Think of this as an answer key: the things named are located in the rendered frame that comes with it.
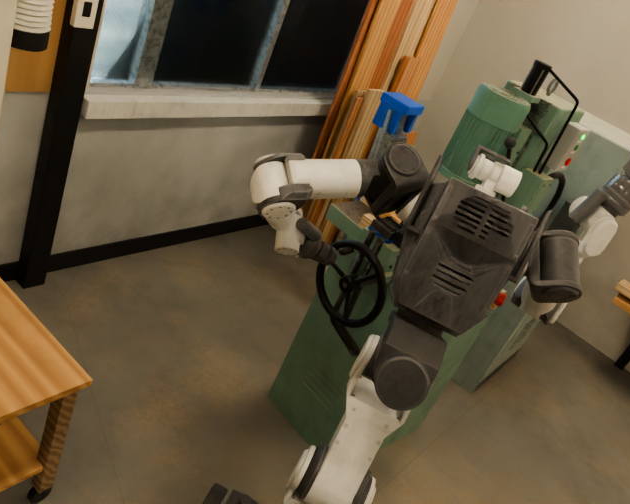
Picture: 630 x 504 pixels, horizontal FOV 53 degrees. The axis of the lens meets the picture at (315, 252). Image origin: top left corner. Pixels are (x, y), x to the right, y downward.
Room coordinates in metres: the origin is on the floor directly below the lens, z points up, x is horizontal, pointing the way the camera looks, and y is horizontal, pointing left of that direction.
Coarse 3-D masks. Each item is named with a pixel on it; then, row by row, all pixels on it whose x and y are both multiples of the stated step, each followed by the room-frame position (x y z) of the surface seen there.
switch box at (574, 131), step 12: (564, 132) 2.21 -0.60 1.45; (576, 132) 2.19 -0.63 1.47; (588, 132) 2.25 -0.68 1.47; (552, 144) 2.22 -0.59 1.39; (564, 144) 2.20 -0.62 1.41; (576, 144) 2.22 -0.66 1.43; (552, 156) 2.21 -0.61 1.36; (564, 156) 2.19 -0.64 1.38; (552, 168) 2.19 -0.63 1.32; (564, 168) 2.24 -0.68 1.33
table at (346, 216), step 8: (336, 208) 2.10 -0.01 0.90; (344, 208) 2.12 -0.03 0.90; (352, 208) 2.15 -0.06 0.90; (360, 208) 2.18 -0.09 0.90; (368, 208) 2.22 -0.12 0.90; (328, 216) 2.10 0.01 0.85; (336, 216) 2.09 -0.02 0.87; (344, 216) 2.07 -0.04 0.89; (352, 216) 2.08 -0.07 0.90; (360, 216) 2.11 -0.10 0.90; (336, 224) 2.08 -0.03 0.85; (344, 224) 2.06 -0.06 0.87; (352, 224) 2.04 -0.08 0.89; (344, 232) 2.05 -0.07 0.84; (352, 232) 2.03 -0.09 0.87; (360, 232) 2.02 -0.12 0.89; (352, 256) 1.90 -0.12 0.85; (392, 272) 1.87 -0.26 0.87
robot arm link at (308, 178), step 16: (256, 160) 1.32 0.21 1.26; (272, 160) 1.31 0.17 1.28; (288, 160) 1.30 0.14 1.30; (304, 160) 1.32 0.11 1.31; (320, 160) 1.34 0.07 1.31; (336, 160) 1.36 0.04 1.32; (352, 160) 1.38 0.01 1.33; (288, 176) 1.29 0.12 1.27; (304, 176) 1.28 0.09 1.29; (320, 176) 1.30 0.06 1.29; (336, 176) 1.32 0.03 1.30; (352, 176) 1.34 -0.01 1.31; (288, 192) 1.25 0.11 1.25; (304, 192) 1.26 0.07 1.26; (320, 192) 1.30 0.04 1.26; (336, 192) 1.32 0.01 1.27; (352, 192) 1.34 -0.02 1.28; (272, 208) 1.24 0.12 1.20; (288, 208) 1.26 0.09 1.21
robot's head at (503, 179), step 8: (488, 160) 1.48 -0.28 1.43; (480, 168) 1.46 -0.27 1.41; (488, 168) 1.46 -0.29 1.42; (496, 168) 1.47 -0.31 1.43; (504, 168) 1.47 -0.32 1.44; (512, 168) 1.48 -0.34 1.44; (472, 176) 1.46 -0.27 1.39; (480, 176) 1.46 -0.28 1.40; (488, 176) 1.46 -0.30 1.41; (496, 176) 1.46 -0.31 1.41; (504, 176) 1.46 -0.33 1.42; (512, 176) 1.46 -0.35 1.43; (520, 176) 1.47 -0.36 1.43; (488, 184) 1.46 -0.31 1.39; (496, 184) 1.45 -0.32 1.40; (504, 184) 1.45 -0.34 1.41; (512, 184) 1.45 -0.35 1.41; (488, 192) 1.44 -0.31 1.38; (504, 192) 1.46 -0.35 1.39; (512, 192) 1.45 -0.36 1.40
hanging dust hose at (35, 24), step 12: (24, 0) 1.78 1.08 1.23; (36, 0) 1.80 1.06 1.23; (48, 0) 1.85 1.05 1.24; (24, 12) 1.78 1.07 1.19; (36, 12) 1.81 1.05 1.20; (48, 12) 1.85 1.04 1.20; (24, 24) 1.78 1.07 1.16; (36, 24) 1.81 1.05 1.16; (48, 24) 1.86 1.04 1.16; (12, 36) 1.77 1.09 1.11; (24, 36) 1.78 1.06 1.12; (36, 36) 1.81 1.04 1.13; (48, 36) 1.86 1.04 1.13; (24, 48) 1.79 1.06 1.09; (36, 48) 1.82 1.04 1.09
